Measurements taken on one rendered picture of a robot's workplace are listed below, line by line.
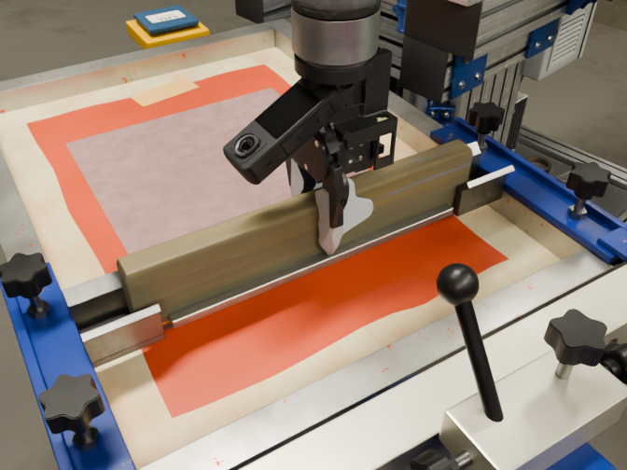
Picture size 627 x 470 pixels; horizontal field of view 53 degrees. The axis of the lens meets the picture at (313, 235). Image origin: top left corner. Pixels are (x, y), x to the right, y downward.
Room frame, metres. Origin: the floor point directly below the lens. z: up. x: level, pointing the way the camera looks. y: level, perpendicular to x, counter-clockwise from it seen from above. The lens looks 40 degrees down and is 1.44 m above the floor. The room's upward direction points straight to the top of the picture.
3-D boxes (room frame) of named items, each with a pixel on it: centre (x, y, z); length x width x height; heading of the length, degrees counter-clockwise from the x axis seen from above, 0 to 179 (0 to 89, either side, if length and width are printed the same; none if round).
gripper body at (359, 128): (0.53, -0.02, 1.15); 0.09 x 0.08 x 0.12; 121
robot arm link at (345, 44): (0.53, -0.02, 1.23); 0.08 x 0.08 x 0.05
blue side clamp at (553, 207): (0.63, -0.26, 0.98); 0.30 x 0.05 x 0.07; 31
